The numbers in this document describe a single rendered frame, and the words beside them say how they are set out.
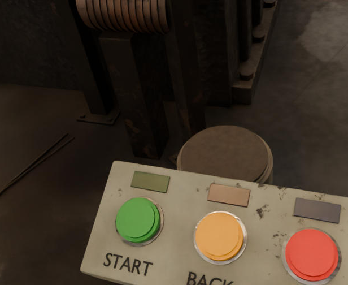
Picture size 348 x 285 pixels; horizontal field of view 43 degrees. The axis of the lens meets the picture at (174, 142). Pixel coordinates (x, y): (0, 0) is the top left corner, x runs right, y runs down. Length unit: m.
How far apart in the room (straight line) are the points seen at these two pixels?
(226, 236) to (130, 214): 0.09
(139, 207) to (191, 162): 0.17
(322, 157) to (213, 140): 0.71
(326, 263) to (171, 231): 0.13
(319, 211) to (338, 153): 0.89
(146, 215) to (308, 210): 0.14
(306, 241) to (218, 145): 0.23
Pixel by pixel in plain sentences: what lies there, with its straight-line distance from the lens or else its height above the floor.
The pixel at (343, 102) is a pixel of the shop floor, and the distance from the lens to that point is 1.42.
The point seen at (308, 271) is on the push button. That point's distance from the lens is 0.37.
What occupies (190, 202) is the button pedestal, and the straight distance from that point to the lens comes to 0.40.
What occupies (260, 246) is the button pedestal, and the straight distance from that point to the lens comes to 0.39.
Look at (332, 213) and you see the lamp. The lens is 0.39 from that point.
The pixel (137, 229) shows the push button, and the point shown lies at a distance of 0.40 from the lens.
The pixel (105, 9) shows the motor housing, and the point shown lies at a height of 0.49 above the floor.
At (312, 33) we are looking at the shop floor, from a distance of 1.70.
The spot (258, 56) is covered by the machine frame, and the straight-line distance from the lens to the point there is 1.47.
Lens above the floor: 0.93
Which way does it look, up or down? 46 degrees down
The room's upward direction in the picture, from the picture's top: 11 degrees counter-clockwise
